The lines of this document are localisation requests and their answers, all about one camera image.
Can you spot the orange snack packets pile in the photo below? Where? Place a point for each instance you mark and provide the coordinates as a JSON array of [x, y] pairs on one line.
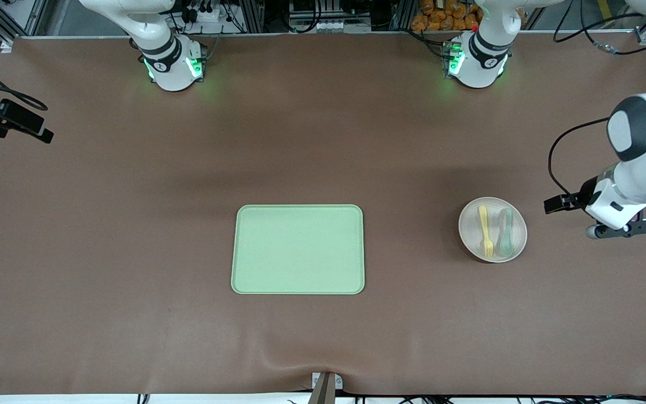
[[441, 17]]

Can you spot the light green rectangular tray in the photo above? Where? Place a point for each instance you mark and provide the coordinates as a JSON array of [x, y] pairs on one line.
[[278, 252]]

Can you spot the grey-green plastic spoon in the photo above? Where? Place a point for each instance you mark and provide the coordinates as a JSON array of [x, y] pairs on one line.
[[506, 244]]

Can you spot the white power strip black plugs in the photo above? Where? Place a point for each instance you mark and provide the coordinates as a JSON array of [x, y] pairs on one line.
[[202, 14]]

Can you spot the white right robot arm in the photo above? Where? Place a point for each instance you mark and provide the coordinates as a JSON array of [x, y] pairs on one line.
[[174, 73]]

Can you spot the brown table mat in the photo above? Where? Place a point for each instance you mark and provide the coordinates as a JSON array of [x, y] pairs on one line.
[[132, 224]]

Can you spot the yellow plastic fork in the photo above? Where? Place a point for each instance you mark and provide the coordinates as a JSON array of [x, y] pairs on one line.
[[484, 221]]

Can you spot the long white power strip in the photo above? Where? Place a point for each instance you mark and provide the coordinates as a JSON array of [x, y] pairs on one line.
[[328, 26]]

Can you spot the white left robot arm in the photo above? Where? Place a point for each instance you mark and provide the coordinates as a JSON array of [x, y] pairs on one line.
[[483, 67]]

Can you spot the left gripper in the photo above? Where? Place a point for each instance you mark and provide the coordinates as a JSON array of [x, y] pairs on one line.
[[580, 200]]

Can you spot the beige round plate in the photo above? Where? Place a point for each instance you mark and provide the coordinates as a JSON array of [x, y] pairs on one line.
[[471, 235]]

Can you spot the metal table clamp bracket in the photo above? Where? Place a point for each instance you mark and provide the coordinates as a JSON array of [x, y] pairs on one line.
[[327, 387]]

